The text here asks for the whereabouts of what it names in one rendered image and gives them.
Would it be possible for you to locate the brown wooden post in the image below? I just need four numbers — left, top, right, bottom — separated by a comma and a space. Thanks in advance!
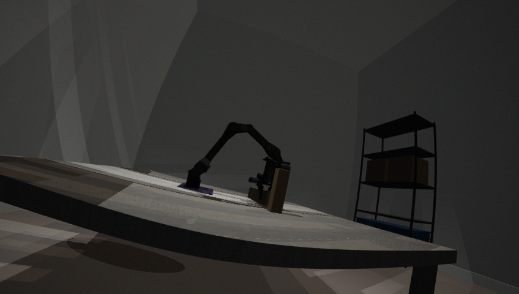
267, 168, 290, 214

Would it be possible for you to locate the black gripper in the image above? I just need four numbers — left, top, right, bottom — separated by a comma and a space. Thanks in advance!
248, 169, 275, 199

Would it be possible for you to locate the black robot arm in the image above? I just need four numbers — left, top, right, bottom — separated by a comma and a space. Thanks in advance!
185, 122, 291, 190

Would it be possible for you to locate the brown wooden board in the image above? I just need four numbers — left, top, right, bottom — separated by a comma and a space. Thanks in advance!
247, 187, 271, 206

